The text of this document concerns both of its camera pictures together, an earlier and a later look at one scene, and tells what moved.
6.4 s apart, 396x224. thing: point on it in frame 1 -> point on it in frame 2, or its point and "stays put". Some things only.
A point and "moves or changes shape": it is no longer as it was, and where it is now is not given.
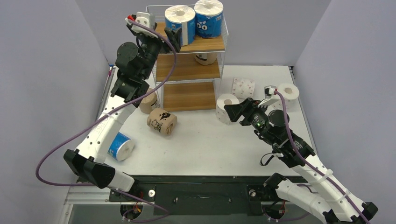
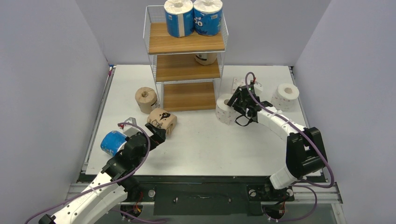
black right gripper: [246, 112] -> [238, 99]
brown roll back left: [145, 105] stays put
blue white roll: [208, 16] stays put
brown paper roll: [205, 59] stays put
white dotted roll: [224, 100] stays put
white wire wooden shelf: [190, 77] stays put
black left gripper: [173, 37] -> [159, 134]
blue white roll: [184, 17] moves or changes shape
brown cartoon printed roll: [162, 122] stays put
